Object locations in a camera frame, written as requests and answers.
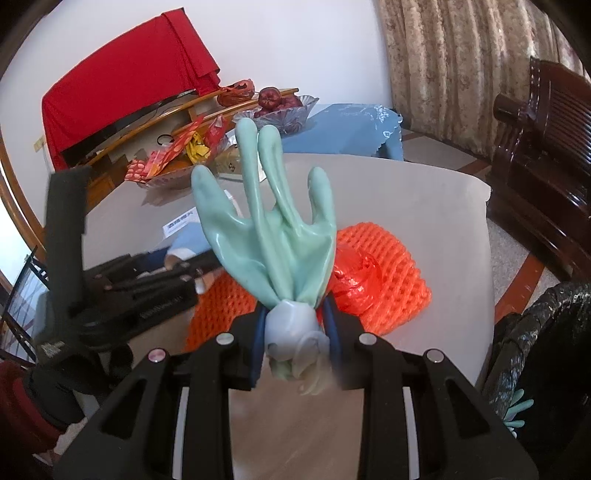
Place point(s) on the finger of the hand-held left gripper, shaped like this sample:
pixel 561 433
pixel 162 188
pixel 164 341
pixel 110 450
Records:
pixel 152 270
pixel 166 302

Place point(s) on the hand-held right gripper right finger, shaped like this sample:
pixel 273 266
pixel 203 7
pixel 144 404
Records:
pixel 334 332

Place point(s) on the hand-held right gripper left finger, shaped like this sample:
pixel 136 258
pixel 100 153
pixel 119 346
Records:
pixel 259 337

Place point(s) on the red plastic wrapper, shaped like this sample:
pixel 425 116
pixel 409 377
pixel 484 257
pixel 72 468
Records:
pixel 355 277

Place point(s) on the orange foam net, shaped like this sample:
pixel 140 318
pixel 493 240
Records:
pixel 397 277

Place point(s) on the green rubber glove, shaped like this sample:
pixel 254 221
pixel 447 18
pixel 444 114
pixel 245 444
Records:
pixel 517 410
pixel 277 240

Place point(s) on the black-lined trash bin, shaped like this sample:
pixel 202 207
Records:
pixel 540 332

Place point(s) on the basket of red packets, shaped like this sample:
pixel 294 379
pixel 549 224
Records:
pixel 171 157

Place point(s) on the tissue box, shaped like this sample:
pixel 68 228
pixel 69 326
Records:
pixel 228 161

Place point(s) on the black television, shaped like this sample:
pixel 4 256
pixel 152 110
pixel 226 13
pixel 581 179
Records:
pixel 115 129

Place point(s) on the wooden television cabinet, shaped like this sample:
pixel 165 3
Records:
pixel 152 122

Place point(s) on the red apple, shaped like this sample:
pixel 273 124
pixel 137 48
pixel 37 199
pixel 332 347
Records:
pixel 261 112
pixel 268 95
pixel 288 102

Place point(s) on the red cloth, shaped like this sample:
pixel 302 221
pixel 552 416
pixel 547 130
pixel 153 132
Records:
pixel 129 69

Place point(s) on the blue embroidered tablecloth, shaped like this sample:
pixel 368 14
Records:
pixel 351 129

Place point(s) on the glass fruit bowl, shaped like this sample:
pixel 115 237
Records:
pixel 291 117

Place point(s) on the dark wooden armchair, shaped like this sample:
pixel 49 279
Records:
pixel 545 161

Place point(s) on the floral curtain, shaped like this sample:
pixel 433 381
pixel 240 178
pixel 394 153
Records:
pixel 461 69

